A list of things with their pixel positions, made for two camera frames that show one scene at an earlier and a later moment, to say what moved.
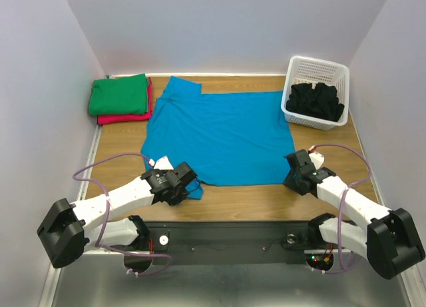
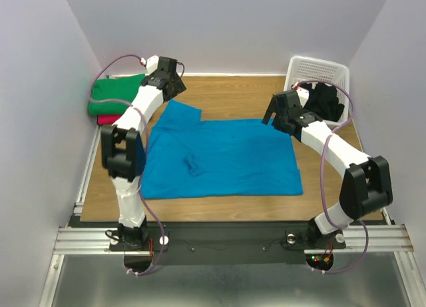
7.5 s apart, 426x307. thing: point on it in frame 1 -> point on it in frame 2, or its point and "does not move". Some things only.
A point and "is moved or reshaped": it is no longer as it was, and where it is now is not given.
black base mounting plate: [230, 243] does not move
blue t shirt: [231, 138] is moved or reshaped
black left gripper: [182, 196] -> [178, 86]
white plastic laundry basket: [301, 70] does not move
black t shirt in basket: [321, 102] does not move
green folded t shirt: [126, 95] does not move
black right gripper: [293, 173] -> [277, 108]
